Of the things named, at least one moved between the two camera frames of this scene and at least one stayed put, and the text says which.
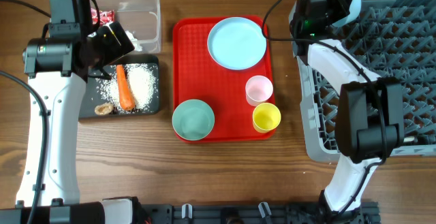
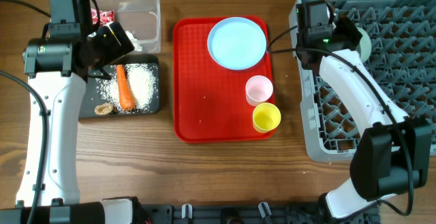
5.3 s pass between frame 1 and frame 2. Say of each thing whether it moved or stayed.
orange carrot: stayed
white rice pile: stayed
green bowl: moved
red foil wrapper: stayed
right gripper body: moved
